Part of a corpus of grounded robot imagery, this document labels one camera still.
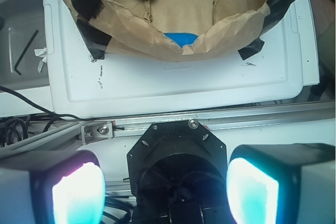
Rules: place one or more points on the black allen key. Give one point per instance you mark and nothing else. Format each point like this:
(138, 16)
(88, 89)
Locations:
(24, 52)

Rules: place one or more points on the white plastic tray lid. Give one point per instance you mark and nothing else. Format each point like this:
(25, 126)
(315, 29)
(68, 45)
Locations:
(122, 85)

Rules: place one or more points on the metal corner bracket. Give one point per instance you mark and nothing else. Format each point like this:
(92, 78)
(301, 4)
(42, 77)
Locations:
(96, 131)

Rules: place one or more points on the black tape upper right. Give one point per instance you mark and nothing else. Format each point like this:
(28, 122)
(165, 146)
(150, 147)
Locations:
(278, 9)

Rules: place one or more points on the aluminium extrusion rail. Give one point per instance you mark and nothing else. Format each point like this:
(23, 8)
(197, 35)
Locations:
(308, 122)

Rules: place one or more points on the grey plastic bin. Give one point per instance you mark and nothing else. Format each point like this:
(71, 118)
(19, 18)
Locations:
(19, 20)

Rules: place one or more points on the blue object under paper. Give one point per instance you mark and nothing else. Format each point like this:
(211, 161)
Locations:
(182, 39)

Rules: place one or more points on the black tape lower right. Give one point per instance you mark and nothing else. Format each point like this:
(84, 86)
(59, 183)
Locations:
(253, 48)

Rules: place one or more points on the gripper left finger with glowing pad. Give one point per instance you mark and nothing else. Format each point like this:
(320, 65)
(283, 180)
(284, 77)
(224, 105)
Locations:
(51, 187)

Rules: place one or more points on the black tape lower left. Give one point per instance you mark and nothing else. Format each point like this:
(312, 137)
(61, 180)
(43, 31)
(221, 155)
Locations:
(96, 41)

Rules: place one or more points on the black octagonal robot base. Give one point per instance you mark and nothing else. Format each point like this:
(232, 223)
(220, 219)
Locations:
(177, 173)

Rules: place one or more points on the torn white tape scrap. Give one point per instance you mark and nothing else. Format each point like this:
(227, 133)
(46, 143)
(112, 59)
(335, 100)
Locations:
(41, 53)

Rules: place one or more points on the black tape upper left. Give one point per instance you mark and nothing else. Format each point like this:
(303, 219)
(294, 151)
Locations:
(88, 9)

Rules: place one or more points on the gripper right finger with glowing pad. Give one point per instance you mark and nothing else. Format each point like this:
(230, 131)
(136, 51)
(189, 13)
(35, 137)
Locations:
(282, 183)

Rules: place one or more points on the black tape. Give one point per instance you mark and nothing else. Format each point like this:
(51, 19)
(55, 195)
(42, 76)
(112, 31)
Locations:
(278, 9)
(88, 9)
(253, 48)
(96, 41)

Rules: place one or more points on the crumpled brown paper bag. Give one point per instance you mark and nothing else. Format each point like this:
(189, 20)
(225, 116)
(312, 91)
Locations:
(137, 27)

